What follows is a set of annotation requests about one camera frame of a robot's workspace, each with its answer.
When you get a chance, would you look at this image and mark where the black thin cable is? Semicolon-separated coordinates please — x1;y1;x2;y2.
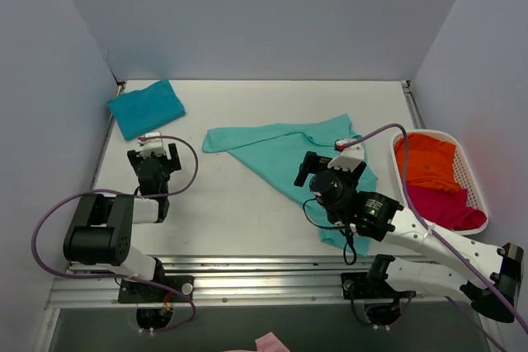
302;197;358;266

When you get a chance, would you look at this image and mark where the mint green t-shirt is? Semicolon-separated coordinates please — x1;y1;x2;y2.
201;112;379;258

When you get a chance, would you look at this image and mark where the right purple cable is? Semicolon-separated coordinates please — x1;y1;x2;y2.
337;123;521;324

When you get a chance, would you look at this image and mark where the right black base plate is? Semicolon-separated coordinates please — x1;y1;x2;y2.
341;272;417;301

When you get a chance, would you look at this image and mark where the aluminium rail frame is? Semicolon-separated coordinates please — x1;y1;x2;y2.
35;80;492;351

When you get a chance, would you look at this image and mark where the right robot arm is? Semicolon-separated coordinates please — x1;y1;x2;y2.
294;152;524;323

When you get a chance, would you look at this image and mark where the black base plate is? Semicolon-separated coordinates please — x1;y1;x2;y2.
341;272;417;301
117;275;195;303

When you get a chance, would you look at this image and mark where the magenta t-shirt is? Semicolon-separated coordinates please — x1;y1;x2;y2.
407;185;488;231

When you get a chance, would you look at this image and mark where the folded teal t-shirt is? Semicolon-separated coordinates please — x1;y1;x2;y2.
108;80;186;141

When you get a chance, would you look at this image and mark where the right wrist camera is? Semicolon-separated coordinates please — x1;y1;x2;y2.
328;138;365;171

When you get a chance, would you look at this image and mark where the white plastic laundry basket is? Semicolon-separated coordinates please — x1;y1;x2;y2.
389;129;488;236

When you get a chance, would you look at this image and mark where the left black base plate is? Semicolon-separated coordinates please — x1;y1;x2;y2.
117;275;195;303

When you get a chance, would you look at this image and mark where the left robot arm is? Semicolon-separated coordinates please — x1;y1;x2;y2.
63;139;182;302

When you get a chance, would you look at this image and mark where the pink cloth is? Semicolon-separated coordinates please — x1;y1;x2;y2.
255;332;290;352

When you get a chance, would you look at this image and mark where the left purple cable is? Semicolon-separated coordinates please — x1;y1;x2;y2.
31;133;200;333

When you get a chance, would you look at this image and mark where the orange t-shirt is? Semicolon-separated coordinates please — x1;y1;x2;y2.
405;133;461;194

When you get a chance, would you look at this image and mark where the purple cable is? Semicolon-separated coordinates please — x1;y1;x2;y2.
337;123;521;324
31;133;200;333

